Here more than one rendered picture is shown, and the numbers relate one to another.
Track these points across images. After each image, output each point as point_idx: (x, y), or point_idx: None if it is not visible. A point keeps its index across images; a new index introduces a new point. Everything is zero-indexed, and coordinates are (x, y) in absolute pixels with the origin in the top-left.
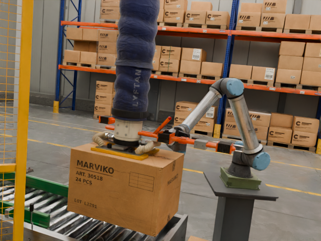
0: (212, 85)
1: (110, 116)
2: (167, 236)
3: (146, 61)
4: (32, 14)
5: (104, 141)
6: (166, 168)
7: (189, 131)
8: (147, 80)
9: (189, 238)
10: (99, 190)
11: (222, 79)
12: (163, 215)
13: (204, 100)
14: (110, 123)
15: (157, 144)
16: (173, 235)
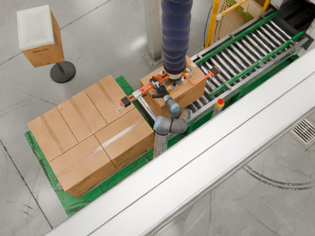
0: (182, 119)
1: (212, 71)
2: (149, 111)
3: (163, 44)
4: None
5: (197, 73)
6: (143, 85)
7: (170, 110)
8: (166, 55)
9: (151, 128)
10: None
11: (174, 119)
12: (146, 100)
13: (180, 117)
14: (208, 73)
15: (160, 84)
16: (149, 114)
